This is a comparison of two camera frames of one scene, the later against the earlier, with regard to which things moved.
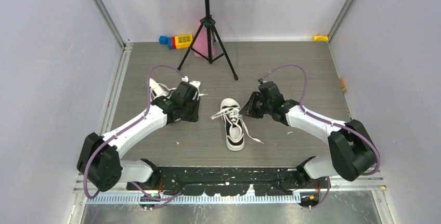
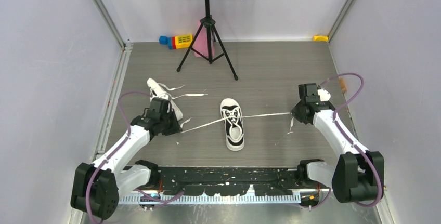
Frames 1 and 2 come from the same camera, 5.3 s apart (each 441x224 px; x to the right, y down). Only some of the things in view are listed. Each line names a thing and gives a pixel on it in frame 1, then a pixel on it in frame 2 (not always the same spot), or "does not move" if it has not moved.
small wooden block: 342,84 does not move
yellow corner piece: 320,38 does not move
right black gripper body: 265,107 to 297,112
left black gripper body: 194,103 to 169,126
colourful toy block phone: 177,42 does not move
